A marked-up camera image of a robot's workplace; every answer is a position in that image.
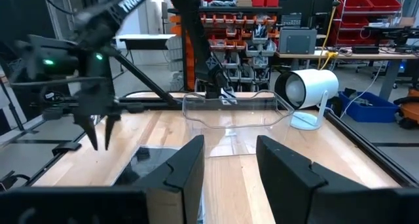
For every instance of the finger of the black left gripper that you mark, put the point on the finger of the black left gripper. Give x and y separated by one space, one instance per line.
110 129
89 132

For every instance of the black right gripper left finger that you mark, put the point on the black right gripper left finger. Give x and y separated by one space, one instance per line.
183 171

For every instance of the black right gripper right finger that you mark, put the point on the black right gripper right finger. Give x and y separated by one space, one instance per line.
294 191

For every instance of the clear jewel case black tray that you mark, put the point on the clear jewel case black tray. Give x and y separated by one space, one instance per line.
144 165

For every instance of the black background robot arm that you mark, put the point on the black background robot arm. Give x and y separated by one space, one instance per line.
36 58

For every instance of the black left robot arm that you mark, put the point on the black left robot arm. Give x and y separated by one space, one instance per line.
193 37

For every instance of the white-top folding table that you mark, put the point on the white-top folding table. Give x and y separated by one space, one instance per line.
144 37

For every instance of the clear plastic bin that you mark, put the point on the clear plastic bin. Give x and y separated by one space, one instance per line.
235 119

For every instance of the white spot lamp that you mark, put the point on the white spot lamp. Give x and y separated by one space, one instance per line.
314 86

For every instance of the blue plastic tote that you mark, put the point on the blue plastic tote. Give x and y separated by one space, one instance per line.
370 111

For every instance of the rack of small parts bins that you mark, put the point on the rack of small parts bins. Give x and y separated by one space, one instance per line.
248 47

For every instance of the orange shop vacuum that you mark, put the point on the orange shop vacuum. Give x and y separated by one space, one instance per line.
409 109

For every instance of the gray metal box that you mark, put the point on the gray metal box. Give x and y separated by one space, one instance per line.
297 40

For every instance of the wooden desk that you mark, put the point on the wooden desk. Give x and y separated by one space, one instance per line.
366 56

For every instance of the flat black box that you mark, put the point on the flat black box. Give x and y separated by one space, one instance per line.
365 49

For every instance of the brown cardboard box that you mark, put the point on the brown cardboard box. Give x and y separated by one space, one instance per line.
244 2

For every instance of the black ribbed device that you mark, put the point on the black ribbed device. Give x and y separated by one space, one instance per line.
291 20

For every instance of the black equipment rig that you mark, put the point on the black equipment rig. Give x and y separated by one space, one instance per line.
393 34

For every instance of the large red storage bin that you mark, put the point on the large red storage bin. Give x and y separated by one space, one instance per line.
355 3
384 3

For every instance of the small cardboard box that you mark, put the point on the small cardboard box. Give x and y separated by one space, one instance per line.
406 21

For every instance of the black rail clip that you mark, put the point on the black rail clip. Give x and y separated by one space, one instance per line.
67 148

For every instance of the black aluminium table frame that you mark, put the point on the black aluminium table frame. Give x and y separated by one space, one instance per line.
147 83

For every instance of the small black camera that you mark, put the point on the small black camera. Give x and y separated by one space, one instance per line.
6 179

